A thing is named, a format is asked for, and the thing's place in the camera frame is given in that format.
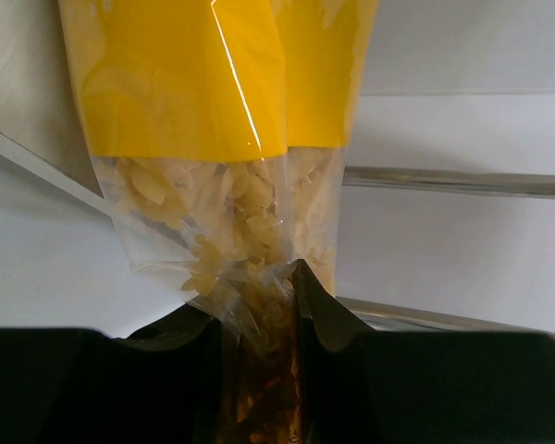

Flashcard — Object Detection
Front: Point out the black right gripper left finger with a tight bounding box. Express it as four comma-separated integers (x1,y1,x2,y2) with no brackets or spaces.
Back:
0,305,237,443

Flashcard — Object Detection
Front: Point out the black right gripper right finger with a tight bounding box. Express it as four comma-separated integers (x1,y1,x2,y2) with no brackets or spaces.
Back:
292,261,555,443

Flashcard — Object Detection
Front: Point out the yellow fusilli pasta bag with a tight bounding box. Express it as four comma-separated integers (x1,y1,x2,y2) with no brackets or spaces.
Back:
58,1,378,443

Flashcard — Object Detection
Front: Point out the white two-tier shelf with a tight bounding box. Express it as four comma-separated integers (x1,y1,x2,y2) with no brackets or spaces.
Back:
0,1,555,338

